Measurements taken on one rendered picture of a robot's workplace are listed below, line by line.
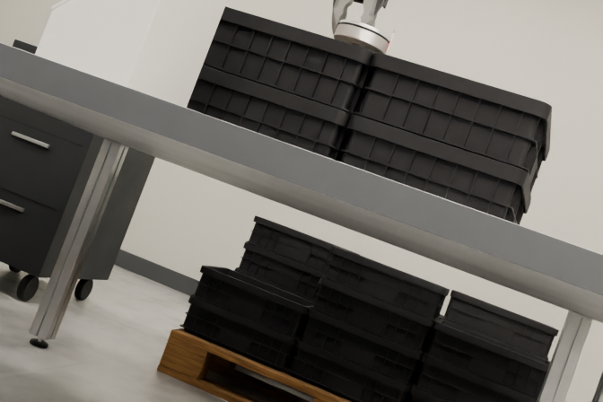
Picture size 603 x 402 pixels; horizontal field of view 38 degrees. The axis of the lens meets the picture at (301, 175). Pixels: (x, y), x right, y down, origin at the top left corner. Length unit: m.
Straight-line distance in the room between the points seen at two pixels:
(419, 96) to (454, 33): 3.74
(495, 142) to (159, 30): 0.55
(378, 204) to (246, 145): 0.16
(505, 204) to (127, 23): 0.63
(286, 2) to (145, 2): 4.15
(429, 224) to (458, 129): 0.48
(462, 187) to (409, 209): 0.45
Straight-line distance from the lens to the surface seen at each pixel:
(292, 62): 1.48
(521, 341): 3.24
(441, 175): 1.39
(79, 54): 1.24
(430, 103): 1.41
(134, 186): 3.69
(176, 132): 1.00
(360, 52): 1.44
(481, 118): 1.40
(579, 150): 5.02
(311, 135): 1.44
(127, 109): 1.03
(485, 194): 1.38
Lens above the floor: 0.62
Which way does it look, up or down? 3 degrees up
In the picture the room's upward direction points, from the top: 21 degrees clockwise
